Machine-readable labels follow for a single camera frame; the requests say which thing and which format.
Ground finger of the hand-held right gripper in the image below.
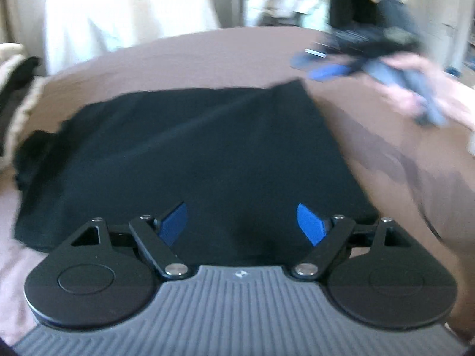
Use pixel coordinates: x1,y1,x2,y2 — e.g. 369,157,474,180
308,64,355,82
291,47,332,71

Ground pinkish brown bed sheet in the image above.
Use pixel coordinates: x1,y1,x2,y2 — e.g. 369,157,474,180
0,25,475,346

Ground person's right hand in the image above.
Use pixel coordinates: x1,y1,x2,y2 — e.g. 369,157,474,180
369,53,475,132

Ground dark cloth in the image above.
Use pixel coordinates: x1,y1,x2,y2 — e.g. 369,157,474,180
0,56,42,157

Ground beige fleece blanket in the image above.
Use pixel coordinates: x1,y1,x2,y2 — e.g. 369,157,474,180
0,42,48,170

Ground white curtain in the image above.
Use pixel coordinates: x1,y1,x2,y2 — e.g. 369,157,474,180
44,0,224,75

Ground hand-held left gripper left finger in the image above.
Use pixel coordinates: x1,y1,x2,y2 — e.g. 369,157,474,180
70,202,191,279

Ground black garment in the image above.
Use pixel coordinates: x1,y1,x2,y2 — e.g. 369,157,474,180
14,79,378,255

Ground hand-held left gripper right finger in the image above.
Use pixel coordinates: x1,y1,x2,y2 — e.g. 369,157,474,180
291,203,411,280

